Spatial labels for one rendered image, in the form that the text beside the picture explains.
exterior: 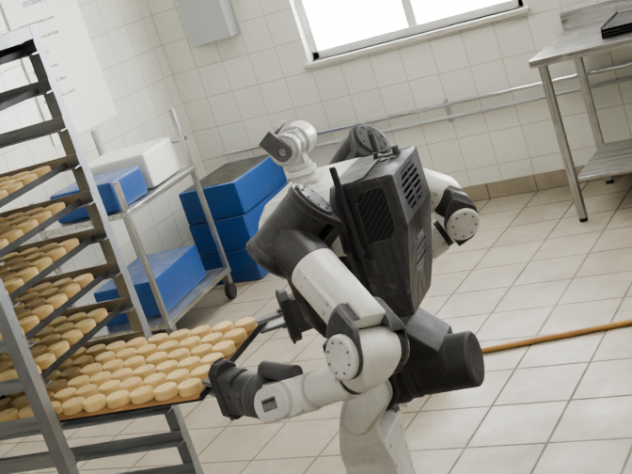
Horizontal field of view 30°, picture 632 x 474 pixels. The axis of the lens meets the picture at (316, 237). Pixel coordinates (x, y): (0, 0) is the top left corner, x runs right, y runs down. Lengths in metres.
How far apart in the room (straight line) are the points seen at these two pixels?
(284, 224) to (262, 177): 4.99
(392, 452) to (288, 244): 0.60
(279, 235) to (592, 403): 2.34
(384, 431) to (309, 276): 0.55
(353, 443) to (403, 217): 0.51
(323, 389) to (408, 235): 0.35
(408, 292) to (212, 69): 5.51
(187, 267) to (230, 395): 4.24
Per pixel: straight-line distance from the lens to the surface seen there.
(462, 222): 2.60
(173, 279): 6.33
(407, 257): 2.21
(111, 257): 2.81
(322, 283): 2.00
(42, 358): 2.62
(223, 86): 7.64
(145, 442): 3.00
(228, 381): 2.28
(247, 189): 6.89
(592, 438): 4.03
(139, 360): 2.66
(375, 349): 1.96
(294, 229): 2.08
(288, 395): 2.10
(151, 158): 6.33
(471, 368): 2.33
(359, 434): 2.42
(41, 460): 2.60
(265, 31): 7.39
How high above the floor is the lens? 1.84
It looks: 14 degrees down
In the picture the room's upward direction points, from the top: 18 degrees counter-clockwise
